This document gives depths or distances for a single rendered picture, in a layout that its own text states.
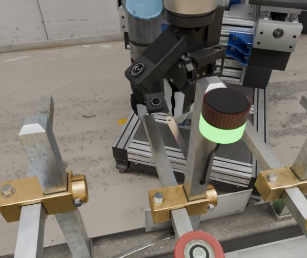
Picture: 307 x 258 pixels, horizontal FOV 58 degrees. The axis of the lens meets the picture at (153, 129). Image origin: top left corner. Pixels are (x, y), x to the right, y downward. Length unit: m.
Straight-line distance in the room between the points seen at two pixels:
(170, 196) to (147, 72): 0.27
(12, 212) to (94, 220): 1.08
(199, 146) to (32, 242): 0.29
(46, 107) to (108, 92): 1.73
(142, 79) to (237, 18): 0.82
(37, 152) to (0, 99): 2.19
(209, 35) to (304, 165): 0.35
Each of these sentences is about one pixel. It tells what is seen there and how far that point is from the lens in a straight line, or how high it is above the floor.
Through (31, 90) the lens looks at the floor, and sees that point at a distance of 2.60.
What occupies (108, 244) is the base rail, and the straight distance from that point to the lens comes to 0.72.
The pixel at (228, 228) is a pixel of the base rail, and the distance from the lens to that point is 0.75.
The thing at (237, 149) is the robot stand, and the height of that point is 0.21.
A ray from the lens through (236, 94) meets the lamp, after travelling 0.38.
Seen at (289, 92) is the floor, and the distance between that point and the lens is 2.62.
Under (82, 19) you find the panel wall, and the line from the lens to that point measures 3.14.
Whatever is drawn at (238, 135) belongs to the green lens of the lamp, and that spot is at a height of 1.10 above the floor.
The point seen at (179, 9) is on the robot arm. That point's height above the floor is 1.22.
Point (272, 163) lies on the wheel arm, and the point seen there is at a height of 0.86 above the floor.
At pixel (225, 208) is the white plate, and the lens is 0.73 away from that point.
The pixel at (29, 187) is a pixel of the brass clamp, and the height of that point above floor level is 0.97.
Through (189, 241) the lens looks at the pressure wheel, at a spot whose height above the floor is 0.91.
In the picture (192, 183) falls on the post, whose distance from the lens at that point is 0.53.
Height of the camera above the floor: 1.35
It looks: 42 degrees down
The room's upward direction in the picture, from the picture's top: straight up
